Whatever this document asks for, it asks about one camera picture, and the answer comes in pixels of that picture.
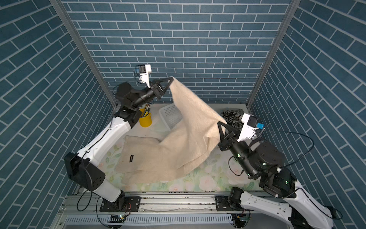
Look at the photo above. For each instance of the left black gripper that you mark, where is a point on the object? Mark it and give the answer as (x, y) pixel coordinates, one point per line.
(155, 90)

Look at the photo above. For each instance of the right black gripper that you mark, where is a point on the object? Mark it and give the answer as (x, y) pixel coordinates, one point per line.
(227, 141)

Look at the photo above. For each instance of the beige knitted scarf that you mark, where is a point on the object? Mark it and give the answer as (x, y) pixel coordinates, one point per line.
(189, 144)

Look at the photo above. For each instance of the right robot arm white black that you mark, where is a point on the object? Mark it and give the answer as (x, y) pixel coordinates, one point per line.
(260, 160)

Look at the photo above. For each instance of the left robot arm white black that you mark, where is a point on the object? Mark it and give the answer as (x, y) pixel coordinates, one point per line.
(82, 167)

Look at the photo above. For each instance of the white plastic mesh basket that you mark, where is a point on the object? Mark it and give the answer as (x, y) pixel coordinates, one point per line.
(170, 116)

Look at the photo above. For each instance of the black white patterned cloth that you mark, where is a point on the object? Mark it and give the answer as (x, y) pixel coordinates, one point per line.
(233, 117)

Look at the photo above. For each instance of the floral table mat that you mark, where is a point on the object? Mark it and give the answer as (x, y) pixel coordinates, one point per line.
(212, 175)

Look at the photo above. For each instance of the yellow cup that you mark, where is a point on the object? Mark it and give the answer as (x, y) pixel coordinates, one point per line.
(145, 119)

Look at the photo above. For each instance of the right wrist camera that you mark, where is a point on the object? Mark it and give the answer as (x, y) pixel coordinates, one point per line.
(250, 126)

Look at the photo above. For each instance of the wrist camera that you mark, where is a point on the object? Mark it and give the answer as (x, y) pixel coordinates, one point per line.
(142, 74)
(250, 126)

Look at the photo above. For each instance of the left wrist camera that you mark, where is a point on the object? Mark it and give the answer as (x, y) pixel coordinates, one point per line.
(142, 74)

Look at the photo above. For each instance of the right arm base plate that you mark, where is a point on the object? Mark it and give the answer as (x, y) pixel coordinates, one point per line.
(222, 204)

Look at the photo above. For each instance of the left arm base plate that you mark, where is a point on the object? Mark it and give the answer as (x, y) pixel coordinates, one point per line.
(129, 204)

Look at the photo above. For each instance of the aluminium front rail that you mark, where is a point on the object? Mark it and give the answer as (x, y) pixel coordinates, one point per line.
(153, 202)

